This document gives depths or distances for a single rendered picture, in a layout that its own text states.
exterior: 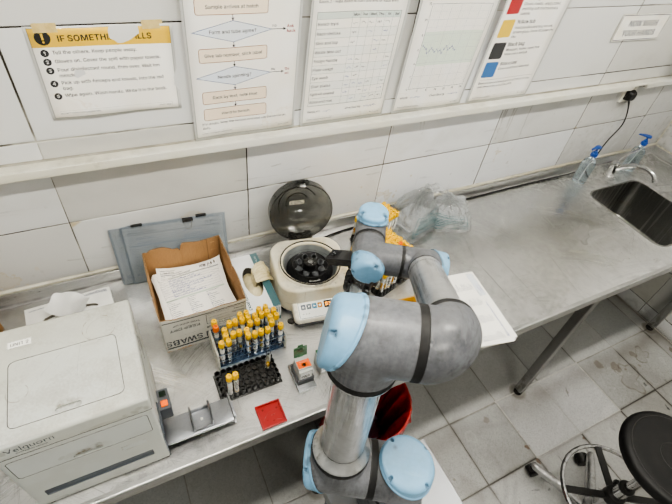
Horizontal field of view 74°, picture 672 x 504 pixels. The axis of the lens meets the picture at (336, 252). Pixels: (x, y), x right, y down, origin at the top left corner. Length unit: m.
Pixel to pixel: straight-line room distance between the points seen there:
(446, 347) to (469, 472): 1.72
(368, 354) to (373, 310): 0.06
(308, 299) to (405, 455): 0.61
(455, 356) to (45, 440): 0.77
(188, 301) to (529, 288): 1.20
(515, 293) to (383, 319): 1.17
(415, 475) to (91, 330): 0.75
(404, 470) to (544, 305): 0.98
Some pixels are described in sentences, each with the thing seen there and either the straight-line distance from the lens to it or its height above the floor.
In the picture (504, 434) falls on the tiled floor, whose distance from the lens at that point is 2.47.
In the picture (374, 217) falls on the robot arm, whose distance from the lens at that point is 1.04.
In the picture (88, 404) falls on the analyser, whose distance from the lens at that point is 1.03.
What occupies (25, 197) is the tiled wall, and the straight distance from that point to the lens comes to 1.41.
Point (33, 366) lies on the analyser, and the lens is 1.11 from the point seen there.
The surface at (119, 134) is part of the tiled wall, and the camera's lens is 1.31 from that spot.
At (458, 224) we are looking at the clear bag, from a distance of 1.87.
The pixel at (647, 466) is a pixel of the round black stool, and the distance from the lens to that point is 1.90.
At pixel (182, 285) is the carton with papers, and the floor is 0.94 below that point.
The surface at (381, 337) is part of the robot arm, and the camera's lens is 0.61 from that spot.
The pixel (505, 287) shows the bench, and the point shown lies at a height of 0.87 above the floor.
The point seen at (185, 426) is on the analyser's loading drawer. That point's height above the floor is 0.91.
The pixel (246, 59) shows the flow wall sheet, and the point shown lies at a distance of 1.27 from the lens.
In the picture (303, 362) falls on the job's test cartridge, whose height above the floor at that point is 0.95.
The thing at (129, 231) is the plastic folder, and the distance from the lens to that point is 1.49.
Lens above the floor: 2.04
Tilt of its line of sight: 44 degrees down
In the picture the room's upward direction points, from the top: 9 degrees clockwise
